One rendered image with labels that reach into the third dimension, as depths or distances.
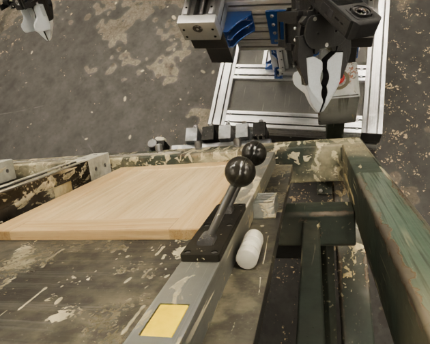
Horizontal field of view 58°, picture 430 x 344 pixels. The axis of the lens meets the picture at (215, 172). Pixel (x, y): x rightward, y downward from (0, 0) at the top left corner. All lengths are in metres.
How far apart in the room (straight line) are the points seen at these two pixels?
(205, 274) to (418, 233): 0.26
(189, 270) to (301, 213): 0.44
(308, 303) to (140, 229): 0.30
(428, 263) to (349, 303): 0.74
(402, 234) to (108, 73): 2.48
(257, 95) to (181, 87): 0.60
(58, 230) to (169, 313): 0.42
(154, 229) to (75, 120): 2.12
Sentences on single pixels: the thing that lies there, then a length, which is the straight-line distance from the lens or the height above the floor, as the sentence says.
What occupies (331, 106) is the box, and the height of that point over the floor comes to 0.88.
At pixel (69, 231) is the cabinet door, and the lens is 0.75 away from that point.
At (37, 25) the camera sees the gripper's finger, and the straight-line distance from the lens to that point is 1.05.
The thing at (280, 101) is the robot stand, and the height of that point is 0.21.
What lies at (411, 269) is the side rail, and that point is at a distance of 0.43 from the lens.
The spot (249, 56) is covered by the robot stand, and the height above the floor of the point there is 0.21.
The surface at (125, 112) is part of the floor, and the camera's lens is 2.57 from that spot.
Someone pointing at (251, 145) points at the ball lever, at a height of 1.45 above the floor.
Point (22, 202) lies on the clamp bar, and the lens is 1.00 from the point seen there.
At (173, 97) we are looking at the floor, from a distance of 2.48.
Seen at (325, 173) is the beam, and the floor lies 0.86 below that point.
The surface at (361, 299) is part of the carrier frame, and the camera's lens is 1.18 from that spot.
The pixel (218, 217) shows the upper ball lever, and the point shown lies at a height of 1.51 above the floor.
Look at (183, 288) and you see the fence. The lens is 0.43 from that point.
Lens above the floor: 1.97
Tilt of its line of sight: 65 degrees down
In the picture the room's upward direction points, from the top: 37 degrees counter-clockwise
